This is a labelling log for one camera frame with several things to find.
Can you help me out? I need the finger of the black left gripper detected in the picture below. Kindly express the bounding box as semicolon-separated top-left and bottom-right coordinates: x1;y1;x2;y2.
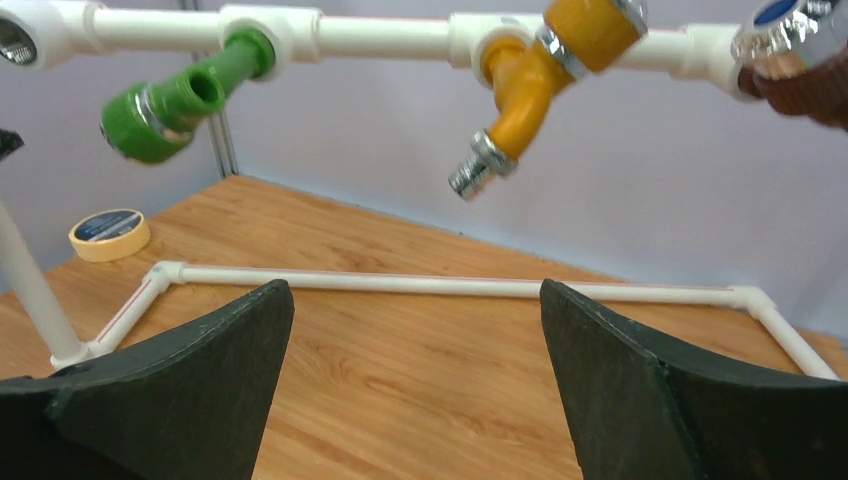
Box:
0;129;25;161

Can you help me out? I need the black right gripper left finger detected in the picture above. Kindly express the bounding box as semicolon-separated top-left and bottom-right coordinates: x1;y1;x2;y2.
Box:
1;280;295;479

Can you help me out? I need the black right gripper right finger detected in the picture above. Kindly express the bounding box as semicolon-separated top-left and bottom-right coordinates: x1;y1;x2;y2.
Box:
540;280;847;479

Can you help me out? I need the white PVC pipe frame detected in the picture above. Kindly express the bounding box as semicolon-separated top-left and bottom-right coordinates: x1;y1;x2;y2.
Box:
1;1;838;380

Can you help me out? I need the green water faucet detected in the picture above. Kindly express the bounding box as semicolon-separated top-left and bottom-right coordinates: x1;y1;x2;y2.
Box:
100;28;276;165

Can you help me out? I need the yellow water faucet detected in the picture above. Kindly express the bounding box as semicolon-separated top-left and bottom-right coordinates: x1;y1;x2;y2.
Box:
449;0;648;201

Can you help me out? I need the brown water faucet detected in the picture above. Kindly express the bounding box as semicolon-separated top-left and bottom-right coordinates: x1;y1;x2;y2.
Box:
730;1;847;131

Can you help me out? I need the masking tape roll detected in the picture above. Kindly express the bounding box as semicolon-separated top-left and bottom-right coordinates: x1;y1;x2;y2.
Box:
68;208;151;263

